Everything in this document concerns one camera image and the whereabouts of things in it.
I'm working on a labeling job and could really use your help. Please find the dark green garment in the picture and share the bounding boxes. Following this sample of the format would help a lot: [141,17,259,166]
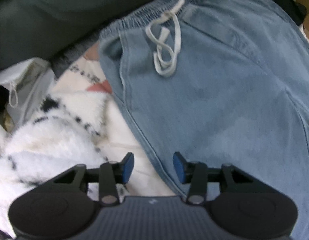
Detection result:
[0,0,152,76]

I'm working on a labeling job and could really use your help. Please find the light blue denim pants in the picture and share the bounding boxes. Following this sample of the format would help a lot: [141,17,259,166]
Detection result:
[99,0,309,239]

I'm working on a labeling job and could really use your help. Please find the white printed bed sheet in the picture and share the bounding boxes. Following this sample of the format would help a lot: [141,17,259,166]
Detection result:
[51,43,173,196]

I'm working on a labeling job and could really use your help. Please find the light grey storage bag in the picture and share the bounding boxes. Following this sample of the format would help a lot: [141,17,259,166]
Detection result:
[0,57,55,127]

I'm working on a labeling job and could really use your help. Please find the white black fuzzy garment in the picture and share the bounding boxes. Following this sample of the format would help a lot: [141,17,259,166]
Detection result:
[0,94,107,239]

